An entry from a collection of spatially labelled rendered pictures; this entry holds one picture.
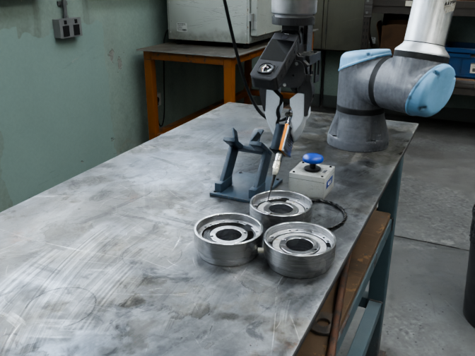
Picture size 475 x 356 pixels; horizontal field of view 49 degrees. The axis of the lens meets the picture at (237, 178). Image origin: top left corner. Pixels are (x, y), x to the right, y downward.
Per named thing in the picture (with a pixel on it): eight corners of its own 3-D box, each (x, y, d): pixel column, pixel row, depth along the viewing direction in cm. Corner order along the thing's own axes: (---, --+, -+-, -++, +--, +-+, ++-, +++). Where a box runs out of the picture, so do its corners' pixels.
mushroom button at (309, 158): (318, 184, 99) (320, 159, 97) (298, 181, 100) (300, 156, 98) (324, 176, 102) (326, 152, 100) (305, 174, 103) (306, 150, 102)
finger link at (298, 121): (318, 135, 95) (315, 85, 92) (307, 144, 90) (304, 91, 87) (302, 134, 96) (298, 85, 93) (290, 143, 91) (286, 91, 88)
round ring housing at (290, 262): (329, 244, 82) (330, 221, 80) (339, 282, 72) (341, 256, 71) (262, 244, 82) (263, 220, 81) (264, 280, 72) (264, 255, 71)
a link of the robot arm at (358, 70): (357, 96, 134) (361, 42, 129) (401, 106, 125) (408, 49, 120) (325, 103, 127) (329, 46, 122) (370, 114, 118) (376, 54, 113)
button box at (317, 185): (324, 200, 98) (325, 176, 96) (288, 193, 100) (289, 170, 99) (335, 185, 104) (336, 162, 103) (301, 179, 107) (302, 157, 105)
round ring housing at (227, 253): (225, 277, 73) (225, 252, 72) (181, 249, 80) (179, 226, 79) (276, 252, 80) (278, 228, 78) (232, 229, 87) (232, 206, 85)
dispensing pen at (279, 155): (256, 195, 89) (280, 104, 92) (264, 200, 93) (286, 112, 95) (268, 197, 88) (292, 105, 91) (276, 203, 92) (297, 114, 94)
